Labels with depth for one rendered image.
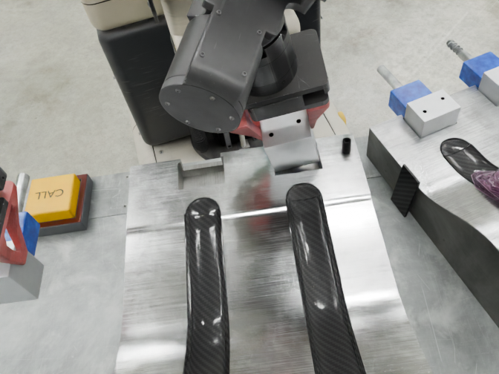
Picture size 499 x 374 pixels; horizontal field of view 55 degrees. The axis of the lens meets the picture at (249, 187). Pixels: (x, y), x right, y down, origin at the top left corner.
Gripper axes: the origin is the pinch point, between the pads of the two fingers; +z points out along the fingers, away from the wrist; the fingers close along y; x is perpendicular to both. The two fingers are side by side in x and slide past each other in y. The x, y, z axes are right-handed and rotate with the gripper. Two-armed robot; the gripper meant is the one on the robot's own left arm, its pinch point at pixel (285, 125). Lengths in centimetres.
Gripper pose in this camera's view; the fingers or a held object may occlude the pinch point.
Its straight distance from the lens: 51.0
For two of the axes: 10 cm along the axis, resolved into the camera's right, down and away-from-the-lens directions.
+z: 2.6, 4.3, 8.7
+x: -1.2, -8.8, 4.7
